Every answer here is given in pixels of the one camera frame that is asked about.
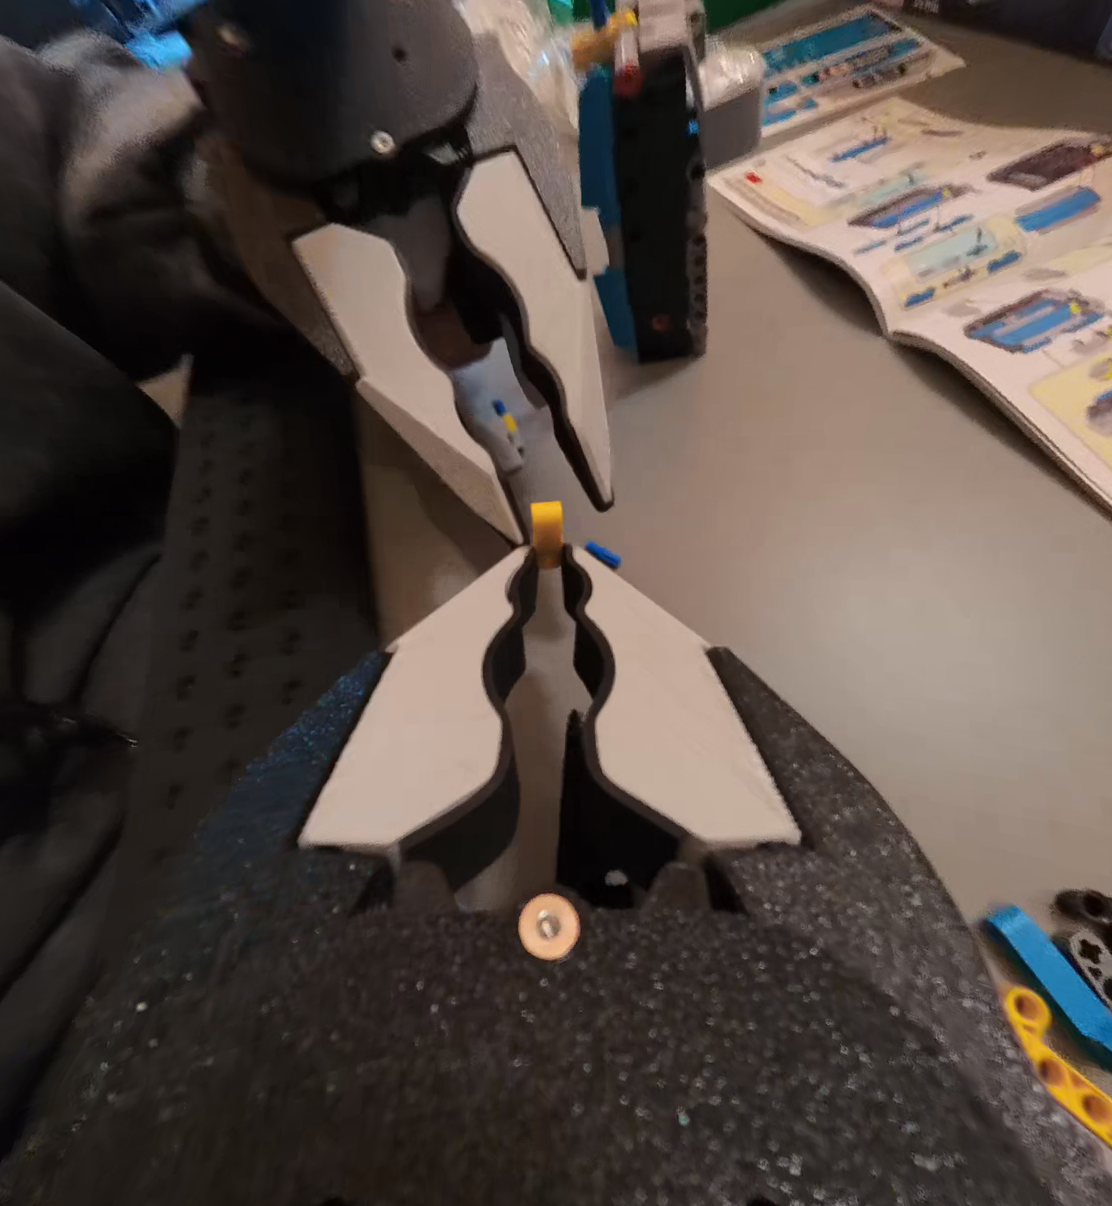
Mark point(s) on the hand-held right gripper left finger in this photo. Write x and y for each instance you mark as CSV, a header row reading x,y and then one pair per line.
x,y
424,734

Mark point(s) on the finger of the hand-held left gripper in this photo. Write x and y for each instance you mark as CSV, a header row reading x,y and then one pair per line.
x,y
377,330
545,279

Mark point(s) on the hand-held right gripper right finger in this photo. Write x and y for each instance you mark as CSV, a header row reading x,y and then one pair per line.
x,y
689,734

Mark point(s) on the grey curved panel piece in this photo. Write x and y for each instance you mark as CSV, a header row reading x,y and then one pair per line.
x,y
477,402

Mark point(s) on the blue pin with yellow bush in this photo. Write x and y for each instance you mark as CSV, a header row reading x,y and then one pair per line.
x,y
510,421

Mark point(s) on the blue short pin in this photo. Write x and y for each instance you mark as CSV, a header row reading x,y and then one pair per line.
x,y
601,552

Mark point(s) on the yellow small connector piece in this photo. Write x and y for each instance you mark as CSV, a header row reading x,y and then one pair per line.
x,y
545,527

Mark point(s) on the person's left forearm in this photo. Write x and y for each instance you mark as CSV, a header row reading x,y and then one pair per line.
x,y
92,191

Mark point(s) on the grey desk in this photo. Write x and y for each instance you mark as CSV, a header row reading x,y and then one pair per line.
x,y
801,564

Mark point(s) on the blue and black brick model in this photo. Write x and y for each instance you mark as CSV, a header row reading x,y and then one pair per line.
x,y
650,191

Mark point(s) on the clear plastic bag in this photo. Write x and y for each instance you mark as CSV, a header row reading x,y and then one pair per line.
x,y
528,38

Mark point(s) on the grey block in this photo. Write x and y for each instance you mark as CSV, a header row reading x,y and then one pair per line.
x,y
730,113

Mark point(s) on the person's grey sweater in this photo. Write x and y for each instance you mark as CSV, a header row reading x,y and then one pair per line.
x,y
28,661

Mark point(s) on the building instruction booklet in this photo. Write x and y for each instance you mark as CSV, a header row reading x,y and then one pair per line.
x,y
990,264

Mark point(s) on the pile of building pieces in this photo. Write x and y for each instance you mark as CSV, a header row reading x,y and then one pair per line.
x,y
1083,1017

